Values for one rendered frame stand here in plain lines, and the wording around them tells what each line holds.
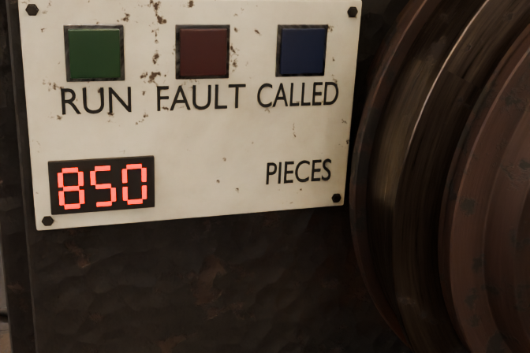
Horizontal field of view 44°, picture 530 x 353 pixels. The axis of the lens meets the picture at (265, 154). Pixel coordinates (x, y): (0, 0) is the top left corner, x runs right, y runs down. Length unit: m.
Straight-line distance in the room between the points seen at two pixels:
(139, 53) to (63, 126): 0.08
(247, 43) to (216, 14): 0.03
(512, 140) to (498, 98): 0.03
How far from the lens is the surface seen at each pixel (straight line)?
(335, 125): 0.56
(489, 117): 0.44
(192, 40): 0.50
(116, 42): 0.50
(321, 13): 0.53
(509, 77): 0.44
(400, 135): 0.47
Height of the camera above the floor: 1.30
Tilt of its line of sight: 20 degrees down
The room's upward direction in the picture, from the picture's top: 3 degrees clockwise
